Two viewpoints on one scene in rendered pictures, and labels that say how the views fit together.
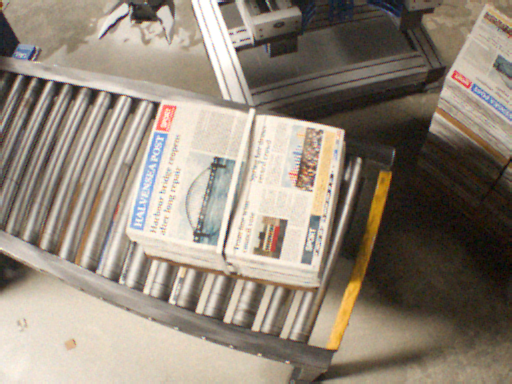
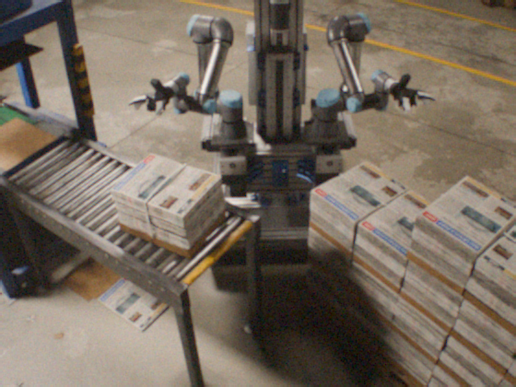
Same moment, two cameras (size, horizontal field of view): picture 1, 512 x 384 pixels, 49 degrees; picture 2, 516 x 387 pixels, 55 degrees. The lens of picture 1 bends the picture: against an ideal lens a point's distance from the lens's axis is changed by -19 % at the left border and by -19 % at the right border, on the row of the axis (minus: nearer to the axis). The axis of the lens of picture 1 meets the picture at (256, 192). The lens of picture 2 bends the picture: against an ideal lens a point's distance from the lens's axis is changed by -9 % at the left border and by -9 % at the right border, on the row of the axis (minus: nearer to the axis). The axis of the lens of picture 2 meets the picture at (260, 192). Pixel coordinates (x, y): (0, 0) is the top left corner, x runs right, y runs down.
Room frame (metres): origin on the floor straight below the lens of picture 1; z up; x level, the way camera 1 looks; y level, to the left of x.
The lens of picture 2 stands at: (-1.20, -0.63, 2.36)
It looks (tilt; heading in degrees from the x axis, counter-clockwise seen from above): 39 degrees down; 9
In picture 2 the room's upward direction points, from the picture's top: 1 degrees counter-clockwise
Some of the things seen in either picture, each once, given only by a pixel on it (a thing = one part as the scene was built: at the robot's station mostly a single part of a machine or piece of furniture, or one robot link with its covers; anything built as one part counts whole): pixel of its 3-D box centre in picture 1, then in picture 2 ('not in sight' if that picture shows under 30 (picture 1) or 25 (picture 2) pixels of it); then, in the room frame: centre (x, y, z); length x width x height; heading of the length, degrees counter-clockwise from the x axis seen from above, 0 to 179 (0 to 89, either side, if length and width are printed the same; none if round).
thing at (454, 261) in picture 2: not in sight; (465, 233); (0.39, -1.19, 0.95); 0.38 x 0.29 x 0.23; 138
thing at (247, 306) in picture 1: (272, 234); (182, 237); (0.41, -0.02, 0.78); 0.47 x 0.05 x 0.05; 154
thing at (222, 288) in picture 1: (243, 226); (171, 230); (0.44, 0.04, 0.78); 0.47 x 0.05 x 0.05; 154
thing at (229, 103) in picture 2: not in sight; (230, 104); (1.19, -0.09, 0.98); 0.13 x 0.12 x 0.14; 74
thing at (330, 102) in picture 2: not in sight; (329, 103); (1.27, -0.59, 0.98); 0.13 x 0.12 x 0.14; 125
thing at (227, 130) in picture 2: not in sight; (232, 124); (1.19, -0.09, 0.87); 0.15 x 0.15 x 0.10
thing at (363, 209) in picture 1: (363, 213); (254, 287); (0.56, -0.30, 0.34); 0.06 x 0.06 x 0.68; 64
